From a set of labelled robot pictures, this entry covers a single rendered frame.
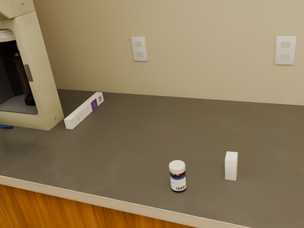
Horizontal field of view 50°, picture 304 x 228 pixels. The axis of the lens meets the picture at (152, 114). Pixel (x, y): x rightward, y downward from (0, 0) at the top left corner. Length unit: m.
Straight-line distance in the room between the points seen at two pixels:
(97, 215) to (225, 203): 0.43
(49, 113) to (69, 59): 0.44
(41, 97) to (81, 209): 0.49
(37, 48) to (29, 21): 0.11
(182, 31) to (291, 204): 0.83
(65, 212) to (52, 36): 0.94
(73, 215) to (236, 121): 0.69
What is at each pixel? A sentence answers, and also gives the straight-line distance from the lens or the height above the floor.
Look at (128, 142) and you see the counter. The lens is 1.23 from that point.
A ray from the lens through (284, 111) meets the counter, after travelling 1.40.
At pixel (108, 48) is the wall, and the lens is 1.62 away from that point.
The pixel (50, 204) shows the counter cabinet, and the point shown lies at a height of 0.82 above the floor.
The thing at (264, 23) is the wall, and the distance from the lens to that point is 1.38.
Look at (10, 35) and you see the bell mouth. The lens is 1.39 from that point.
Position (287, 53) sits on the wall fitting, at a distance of 1.40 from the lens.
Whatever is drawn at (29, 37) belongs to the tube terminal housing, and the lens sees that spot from 1.34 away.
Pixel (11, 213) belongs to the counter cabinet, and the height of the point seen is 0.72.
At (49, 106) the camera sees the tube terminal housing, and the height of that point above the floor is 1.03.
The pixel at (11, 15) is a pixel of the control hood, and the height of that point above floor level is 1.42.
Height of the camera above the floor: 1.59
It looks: 28 degrees down
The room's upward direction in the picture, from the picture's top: 7 degrees counter-clockwise
